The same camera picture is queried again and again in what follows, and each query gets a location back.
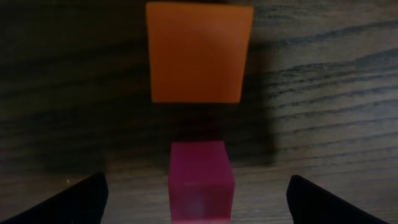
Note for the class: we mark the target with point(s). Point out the orange cube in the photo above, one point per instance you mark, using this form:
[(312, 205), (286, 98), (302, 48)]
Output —
[(199, 53)]

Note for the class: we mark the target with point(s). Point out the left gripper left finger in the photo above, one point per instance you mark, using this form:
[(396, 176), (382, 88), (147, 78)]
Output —
[(68, 205)]

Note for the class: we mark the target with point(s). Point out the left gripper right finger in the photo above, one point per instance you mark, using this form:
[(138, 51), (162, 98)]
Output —
[(317, 205)]

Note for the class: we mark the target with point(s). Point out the red cube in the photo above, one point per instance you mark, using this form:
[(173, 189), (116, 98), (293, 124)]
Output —
[(200, 180)]

